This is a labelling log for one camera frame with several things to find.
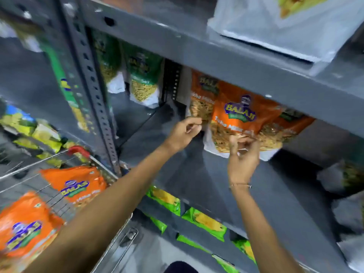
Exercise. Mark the person's left hand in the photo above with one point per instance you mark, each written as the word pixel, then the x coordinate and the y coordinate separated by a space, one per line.
pixel 179 135

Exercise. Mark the person's right hand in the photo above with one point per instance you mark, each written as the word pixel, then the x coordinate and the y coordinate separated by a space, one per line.
pixel 243 164

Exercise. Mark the person's left thumb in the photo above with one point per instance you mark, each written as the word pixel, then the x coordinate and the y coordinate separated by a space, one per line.
pixel 195 131

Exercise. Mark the person's right thumb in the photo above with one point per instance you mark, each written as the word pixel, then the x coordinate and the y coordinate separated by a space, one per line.
pixel 233 146

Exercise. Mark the orange snack packet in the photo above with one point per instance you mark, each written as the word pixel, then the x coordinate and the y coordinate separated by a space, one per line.
pixel 236 110
pixel 24 227
pixel 293 125
pixel 75 184
pixel 200 96

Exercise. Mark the person's left forearm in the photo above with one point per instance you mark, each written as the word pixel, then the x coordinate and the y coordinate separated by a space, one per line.
pixel 108 213

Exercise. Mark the person's right forearm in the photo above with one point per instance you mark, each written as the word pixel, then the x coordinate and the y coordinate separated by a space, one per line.
pixel 261 233

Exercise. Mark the dark green snack packet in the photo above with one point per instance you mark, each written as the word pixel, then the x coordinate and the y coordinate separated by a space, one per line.
pixel 66 88
pixel 106 58
pixel 143 76

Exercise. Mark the grey metal shelf rack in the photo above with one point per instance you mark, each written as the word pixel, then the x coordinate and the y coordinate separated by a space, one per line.
pixel 199 53

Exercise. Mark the row of lime green packets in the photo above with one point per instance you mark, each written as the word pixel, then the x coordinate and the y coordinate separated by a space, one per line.
pixel 203 221

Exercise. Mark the white snack packet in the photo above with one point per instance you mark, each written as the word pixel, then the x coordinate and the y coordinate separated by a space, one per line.
pixel 348 211
pixel 341 177
pixel 352 253

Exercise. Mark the white plastic bag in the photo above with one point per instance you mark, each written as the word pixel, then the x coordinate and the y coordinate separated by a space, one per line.
pixel 284 31

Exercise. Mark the person's dark clothing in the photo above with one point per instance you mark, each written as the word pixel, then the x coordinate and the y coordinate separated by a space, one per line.
pixel 180 268

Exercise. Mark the pile of yellow blue packets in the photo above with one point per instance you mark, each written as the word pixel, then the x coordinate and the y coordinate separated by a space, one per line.
pixel 25 125

